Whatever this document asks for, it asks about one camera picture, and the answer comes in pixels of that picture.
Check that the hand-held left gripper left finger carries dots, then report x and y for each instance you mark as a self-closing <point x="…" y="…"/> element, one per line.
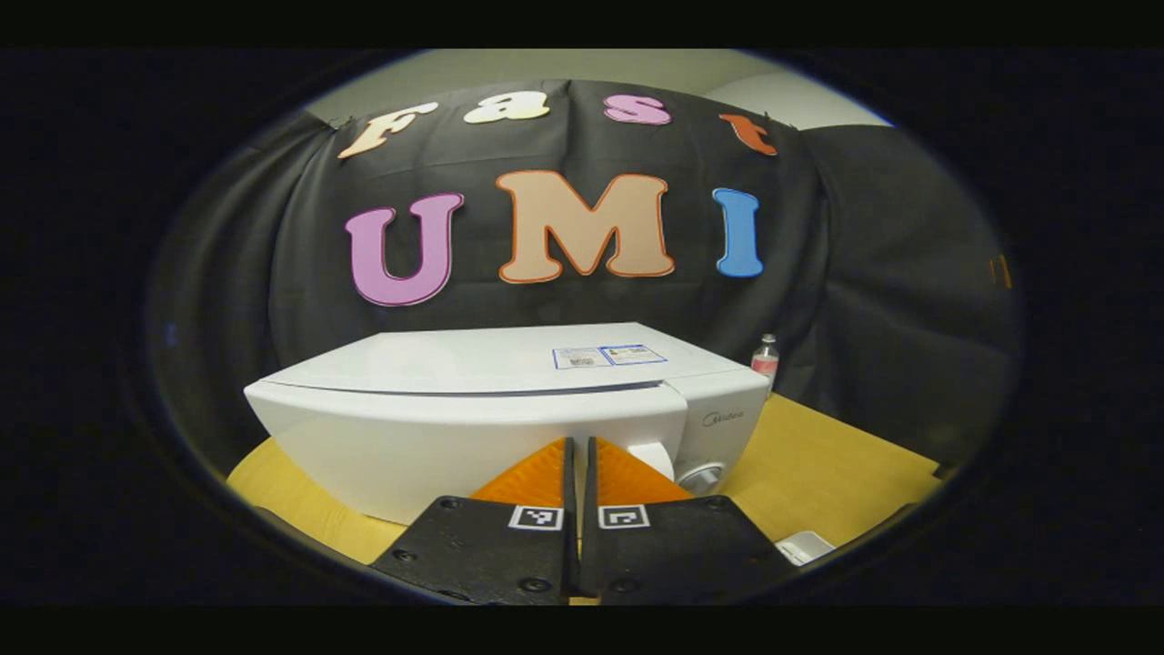
<point x="482" y="555"/>

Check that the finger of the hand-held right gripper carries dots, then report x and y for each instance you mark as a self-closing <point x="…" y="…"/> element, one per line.
<point x="1000" y="271"/>

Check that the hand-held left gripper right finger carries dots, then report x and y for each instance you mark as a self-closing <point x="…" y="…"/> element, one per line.
<point x="673" y="555"/>

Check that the white microwave oven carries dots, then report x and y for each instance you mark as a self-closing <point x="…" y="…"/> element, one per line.
<point x="455" y="428"/>

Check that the white rectangular tray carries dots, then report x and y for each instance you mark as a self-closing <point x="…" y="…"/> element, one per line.
<point x="805" y="548"/>

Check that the black backdrop cloth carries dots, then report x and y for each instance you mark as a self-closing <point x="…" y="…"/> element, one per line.
<point x="864" y="273"/>

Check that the small pink-label bottle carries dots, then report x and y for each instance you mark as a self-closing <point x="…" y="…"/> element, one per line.
<point x="766" y="364"/>

